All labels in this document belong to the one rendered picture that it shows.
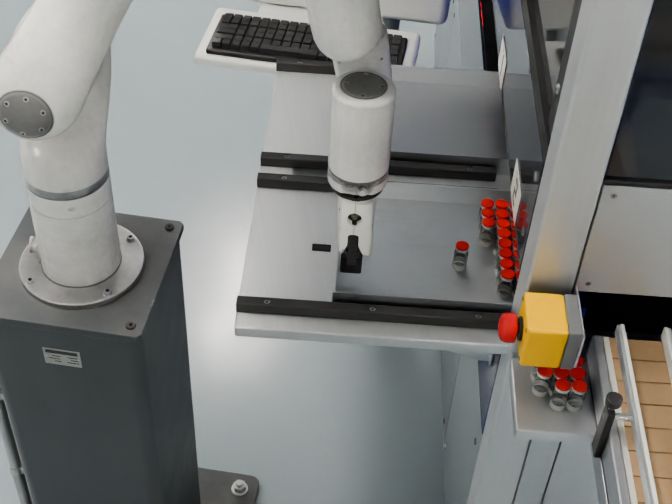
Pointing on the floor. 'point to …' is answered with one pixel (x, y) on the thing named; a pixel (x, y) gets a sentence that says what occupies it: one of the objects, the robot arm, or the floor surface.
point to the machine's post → (564, 204)
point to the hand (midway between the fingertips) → (351, 260)
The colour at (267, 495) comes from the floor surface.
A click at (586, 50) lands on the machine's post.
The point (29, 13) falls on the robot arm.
